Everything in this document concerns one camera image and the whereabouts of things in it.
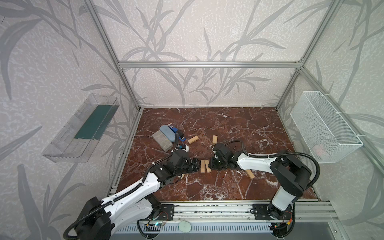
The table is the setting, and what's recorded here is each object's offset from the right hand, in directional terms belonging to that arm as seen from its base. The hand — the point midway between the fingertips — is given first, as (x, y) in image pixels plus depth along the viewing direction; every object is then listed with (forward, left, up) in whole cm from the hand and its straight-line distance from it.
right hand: (207, 161), depth 89 cm
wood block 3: (-2, +3, -1) cm, 4 cm away
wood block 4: (-5, -1, 0) cm, 5 cm away
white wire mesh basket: (-3, -51, +31) cm, 60 cm away
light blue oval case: (+21, +27, 0) cm, 34 cm away
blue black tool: (+18, +17, -1) cm, 25 cm away
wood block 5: (-7, -24, -1) cm, 26 cm away
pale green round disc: (-32, +11, +1) cm, 34 cm away
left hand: (-3, +5, +9) cm, 11 cm away
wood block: (+17, +9, -2) cm, 20 cm away
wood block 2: (+16, -6, 0) cm, 17 cm away
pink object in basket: (-2, -56, +18) cm, 58 cm away
